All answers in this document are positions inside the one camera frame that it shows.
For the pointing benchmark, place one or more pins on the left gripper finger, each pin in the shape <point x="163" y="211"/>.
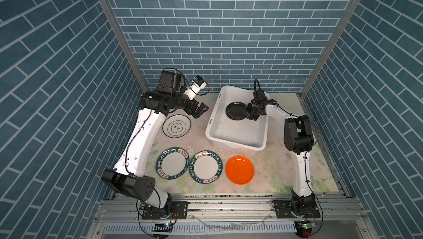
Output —
<point x="198" y="114"/>
<point x="203" y="108"/>

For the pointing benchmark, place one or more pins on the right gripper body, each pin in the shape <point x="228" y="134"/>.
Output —
<point x="251" y="112"/>

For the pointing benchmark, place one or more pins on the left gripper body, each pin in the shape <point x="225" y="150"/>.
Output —
<point x="188" y="106"/>

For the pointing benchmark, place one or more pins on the black plate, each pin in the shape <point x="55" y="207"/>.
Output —
<point x="236" y="111"/>

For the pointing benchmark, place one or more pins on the white plate thin dark rim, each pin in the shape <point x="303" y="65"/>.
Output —
<point x="176" y="126"/>

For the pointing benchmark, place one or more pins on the green-rimmed lettered plate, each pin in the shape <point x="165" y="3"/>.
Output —
<point x="205" y="167"/>
<point x="172" y="163"/>

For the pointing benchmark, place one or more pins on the orange plate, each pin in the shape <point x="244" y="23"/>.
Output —
<point x="239" y="170"/>

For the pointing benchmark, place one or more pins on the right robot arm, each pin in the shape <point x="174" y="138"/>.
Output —
<point x="298" y="138"/>

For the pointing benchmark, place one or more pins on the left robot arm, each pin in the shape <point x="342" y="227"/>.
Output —
<point x="173" y="92"/>

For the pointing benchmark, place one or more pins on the white plastic bin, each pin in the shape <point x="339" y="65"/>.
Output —
<point x="246" y="137"/>

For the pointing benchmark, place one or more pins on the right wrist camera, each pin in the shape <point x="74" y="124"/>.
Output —
<point x="257" y="90"/>

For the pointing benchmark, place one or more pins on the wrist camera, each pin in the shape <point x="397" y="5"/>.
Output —
<point x="257" y="90"/>
<point x="196" y="84"/>

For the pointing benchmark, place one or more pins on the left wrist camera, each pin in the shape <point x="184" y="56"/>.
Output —
<point x="196" y="84"/>

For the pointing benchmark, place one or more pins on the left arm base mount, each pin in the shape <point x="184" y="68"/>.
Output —
<point x="165" y="210"/>

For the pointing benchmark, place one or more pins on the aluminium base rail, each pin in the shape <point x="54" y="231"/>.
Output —
<point x="214" y="215"/>

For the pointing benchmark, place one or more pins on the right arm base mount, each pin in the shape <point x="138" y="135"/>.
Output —
<point x="296" y="208"/>

